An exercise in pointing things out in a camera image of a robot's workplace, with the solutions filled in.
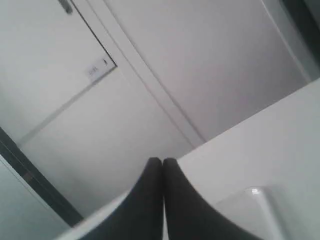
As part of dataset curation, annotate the dark door frame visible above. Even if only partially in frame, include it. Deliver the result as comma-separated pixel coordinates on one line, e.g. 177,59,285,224
0,129,84,227

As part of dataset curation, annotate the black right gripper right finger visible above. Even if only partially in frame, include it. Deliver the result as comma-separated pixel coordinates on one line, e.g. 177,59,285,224
162,157,232,240

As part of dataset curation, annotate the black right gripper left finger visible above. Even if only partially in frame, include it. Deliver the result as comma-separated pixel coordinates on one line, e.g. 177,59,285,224
82,157,164,240

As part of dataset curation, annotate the white cabinet door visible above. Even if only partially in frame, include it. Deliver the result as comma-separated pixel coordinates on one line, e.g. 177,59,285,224
0,0,116,142

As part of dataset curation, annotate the white plastic tray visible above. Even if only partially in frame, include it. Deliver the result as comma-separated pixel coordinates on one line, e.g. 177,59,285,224
214,186,314,240

